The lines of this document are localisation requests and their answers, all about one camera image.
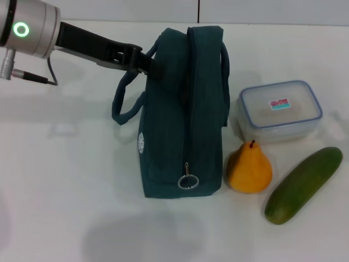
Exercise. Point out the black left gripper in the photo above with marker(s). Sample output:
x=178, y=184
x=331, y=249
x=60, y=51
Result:
x=92, y=46

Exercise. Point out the orange yellow pear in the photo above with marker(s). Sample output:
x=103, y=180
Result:
x=249, y=172

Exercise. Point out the dark teal insulated lunch bag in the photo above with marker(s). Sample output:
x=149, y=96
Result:
x=174, y=114

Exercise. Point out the green cucumber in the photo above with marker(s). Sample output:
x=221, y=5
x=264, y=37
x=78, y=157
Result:
x=302, y=185

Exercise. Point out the clear food container blue lid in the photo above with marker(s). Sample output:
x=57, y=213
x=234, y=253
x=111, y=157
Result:
x=280, y=109

